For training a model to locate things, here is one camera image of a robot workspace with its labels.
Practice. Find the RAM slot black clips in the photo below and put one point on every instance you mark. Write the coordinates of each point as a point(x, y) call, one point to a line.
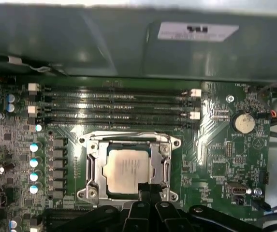
point(128, 120)
point(128, 101)
point(65, 215)

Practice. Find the CPU socket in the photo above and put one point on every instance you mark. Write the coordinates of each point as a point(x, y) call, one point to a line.
point(91, 193)

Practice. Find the silver CPU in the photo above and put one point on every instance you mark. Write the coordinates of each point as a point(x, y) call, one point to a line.
point(126, 169)

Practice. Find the metal socket cover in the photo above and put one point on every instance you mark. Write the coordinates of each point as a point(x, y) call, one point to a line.
point(101, 176)

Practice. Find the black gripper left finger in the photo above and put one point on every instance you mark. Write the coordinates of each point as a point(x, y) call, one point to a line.
point(135, 217)

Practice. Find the RAM slot white clips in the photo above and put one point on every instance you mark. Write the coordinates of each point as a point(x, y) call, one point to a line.
point(128, 91)
point(128, 111)

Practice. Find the white sticker black print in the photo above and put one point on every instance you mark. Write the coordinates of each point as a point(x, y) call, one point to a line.
point(172, 33)

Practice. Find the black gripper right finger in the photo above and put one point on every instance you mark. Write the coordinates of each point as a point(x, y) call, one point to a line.
point(172, 220)

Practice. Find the green motherboard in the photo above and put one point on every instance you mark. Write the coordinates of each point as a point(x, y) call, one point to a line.
point(225, 157)

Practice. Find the round coin battery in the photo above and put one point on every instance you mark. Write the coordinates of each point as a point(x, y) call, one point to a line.
point(243, 123)

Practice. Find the black PC case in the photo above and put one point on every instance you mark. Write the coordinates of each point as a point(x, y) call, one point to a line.
point(56, 36)

